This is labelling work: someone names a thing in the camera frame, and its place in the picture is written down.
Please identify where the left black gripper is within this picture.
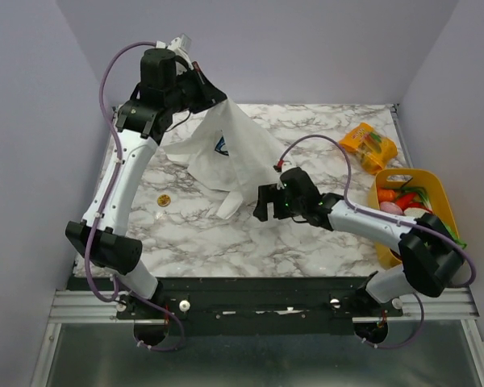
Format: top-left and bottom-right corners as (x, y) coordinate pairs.
(165, 61), (227, 114)

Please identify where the white t-shirt with flower print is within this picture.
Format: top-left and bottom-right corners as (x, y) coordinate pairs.
(163, 98), (285, 219)

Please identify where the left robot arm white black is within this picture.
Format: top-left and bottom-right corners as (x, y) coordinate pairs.
(65, 43), (227, 318)

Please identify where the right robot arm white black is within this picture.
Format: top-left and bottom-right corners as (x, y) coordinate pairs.
(253, 167), (465, 316)

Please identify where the yellow sunflower brooch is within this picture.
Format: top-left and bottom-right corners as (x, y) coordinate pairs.
(156, 194), (171, 207)

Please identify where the toy carrot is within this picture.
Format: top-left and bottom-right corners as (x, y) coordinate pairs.
(377, 188), (397, 203)

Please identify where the orange candy bag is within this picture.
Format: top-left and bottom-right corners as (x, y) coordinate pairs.
(339, 123), (398, 175)

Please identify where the toy red onion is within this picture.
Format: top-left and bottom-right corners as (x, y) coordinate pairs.
(379, 202), (403, 216)

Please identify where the toy red chili pepper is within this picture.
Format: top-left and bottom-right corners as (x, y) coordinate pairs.
(394, 192), (417, 210)

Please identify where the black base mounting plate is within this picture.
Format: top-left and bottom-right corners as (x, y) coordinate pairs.
(66, 276), (404, 336)

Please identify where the toy napa cabbage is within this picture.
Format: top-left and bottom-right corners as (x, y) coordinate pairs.
(403, 205), (467, 249)

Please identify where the toy green onion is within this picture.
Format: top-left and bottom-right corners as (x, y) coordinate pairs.
(399, 181), (429, 203)

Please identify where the yellow plastic basket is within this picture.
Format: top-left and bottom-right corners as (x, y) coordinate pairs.
(366, 168), (461, 268)

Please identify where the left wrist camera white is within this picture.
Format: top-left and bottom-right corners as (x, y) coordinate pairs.
(155, 34), (192, 63)

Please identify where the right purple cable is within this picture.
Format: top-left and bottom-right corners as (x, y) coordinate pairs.
(274, 135), (478, 350)

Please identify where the aluminium rail frame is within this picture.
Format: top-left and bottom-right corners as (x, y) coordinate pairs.
(31, 289), (484, 386)

